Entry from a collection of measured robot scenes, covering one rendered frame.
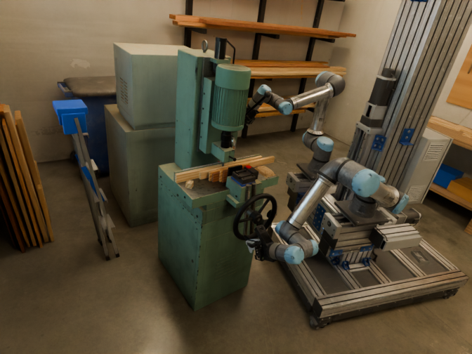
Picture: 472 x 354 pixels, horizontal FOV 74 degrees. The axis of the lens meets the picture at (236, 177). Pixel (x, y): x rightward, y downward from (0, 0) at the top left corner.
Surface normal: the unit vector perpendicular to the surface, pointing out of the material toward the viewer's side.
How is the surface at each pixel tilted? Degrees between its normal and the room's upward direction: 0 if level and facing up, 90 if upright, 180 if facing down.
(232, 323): 0
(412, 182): 90
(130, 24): 90
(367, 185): 86
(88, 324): 1
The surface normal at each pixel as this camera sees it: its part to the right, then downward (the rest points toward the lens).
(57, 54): 0.54, 0.47
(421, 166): 0.30, 0.50
